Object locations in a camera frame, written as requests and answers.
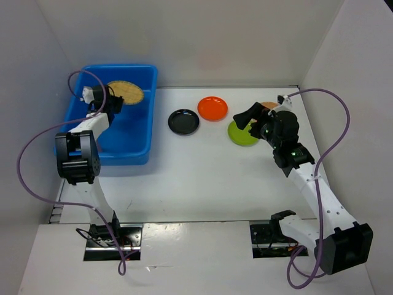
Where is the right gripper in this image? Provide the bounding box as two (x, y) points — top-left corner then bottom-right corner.
(233, 101), (281, 149)

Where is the small green-rimmed bamboo tray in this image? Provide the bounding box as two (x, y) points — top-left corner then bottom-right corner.
(108, 81), (144, 105)

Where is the large tan woven tray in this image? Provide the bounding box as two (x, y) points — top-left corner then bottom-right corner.
(261, 101), (278, 109)

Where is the green plate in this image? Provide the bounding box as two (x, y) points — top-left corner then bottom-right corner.
(227, 120), (259, 146)

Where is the orange plate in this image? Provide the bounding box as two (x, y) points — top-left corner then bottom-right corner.
(197, 96), (228, 121)

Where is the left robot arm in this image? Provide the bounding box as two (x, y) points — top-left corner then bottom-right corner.
(55, 85), (123, 246)

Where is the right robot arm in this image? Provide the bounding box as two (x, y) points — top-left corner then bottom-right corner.
(233, 103), (373, 275)

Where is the blue plastic bin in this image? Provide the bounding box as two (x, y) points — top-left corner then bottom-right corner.
(53, 63), (158, 167)

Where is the black plate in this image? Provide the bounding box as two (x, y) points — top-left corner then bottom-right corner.
(168, 109), (200, 136)

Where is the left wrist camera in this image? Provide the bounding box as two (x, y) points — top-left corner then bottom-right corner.
(80, 86), (94, 104)

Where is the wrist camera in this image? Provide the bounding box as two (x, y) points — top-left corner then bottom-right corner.
(276, 95), (292, 112)
(80, 86), (94, 104)

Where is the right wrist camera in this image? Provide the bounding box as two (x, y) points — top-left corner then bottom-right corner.
(276, 95), (292, 112)

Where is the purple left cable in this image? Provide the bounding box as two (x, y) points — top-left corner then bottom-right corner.
(16, 69), (136, 276)

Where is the purple cable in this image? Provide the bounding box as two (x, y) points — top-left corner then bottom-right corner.
(16, 69), (136, 276)
(287, 88), (351, 290)

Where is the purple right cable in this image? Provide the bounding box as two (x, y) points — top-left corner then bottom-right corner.
(287, 88), (351, 290)

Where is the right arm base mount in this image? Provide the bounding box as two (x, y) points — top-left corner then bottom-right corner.
(249, 221), (300, 259)

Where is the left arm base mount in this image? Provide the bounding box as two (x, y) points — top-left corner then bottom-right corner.
(76, 223), (143, 262)

